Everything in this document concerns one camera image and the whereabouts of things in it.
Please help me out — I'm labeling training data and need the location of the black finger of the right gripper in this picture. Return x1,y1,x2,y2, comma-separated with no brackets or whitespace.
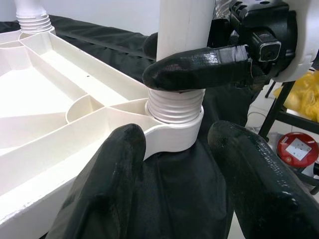
142,45,252,91
208,17,248,49

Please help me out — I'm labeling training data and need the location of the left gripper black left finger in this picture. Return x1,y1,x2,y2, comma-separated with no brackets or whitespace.
46,123,147,239

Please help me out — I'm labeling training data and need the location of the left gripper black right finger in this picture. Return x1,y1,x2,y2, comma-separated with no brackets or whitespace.
208,120,319,239

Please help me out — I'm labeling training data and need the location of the white plastic table leg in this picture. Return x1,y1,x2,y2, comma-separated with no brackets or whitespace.
144,0,215,125
16,0,55,34

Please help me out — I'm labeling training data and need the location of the white plastic table top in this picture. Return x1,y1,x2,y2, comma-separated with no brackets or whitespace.
0,23,205,230

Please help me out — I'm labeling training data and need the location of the red round device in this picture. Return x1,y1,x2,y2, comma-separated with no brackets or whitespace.
277,131,319,168

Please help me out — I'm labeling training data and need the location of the black cloth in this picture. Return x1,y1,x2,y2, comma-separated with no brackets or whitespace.
0,14,252,239

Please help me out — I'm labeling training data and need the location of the black metal rack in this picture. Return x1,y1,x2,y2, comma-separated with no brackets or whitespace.
258,79,319,197

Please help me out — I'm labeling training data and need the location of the yellow plastic bag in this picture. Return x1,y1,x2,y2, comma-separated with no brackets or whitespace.
273,71,319,121

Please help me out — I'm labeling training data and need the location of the white pedestal fan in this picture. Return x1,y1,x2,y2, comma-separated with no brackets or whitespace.
213,0,234,19

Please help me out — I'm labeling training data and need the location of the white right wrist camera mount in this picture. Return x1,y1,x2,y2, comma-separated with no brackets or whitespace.
251,0,319,83

